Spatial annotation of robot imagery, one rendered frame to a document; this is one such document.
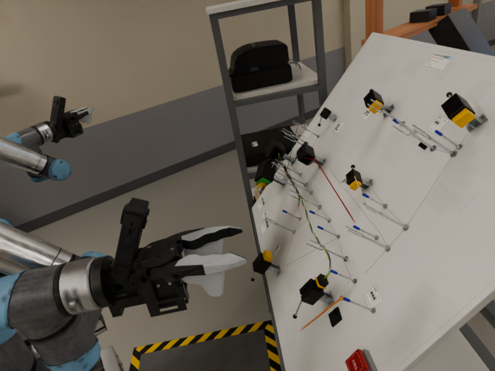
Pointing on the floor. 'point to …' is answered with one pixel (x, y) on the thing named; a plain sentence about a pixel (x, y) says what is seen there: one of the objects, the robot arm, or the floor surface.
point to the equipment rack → (299, 79)
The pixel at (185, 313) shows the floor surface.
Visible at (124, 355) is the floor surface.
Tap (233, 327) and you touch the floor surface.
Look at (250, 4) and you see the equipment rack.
